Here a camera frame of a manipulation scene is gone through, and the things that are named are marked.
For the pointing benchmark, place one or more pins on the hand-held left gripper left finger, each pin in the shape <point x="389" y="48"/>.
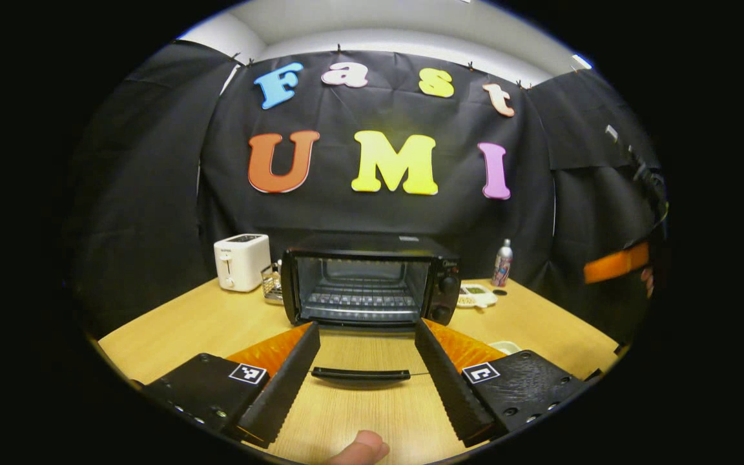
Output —
<point x="285" y="387"/>

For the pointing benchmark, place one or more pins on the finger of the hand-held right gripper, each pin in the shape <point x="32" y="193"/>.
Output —
<point x="614" y="265"/>

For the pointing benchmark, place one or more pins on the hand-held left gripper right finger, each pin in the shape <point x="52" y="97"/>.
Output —
<point x="449" y="387"/>

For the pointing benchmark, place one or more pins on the black electric oven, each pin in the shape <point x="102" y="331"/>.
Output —
<point x="443" y="290"/>

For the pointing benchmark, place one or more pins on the white divided snack tray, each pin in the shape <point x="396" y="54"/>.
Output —
<point x="475" y="296"/>

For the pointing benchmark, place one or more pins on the silver spray bottle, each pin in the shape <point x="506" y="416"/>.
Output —
<point x="502" y="268"/>

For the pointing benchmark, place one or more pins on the white toaster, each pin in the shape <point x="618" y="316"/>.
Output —
<point x="239" y="261"/>

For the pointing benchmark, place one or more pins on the small ceiling light panel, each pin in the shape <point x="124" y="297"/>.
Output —
<point x="581" y="61"/>

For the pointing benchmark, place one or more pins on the black backdrop cloth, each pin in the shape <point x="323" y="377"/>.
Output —
<point x="346" y="219"/>

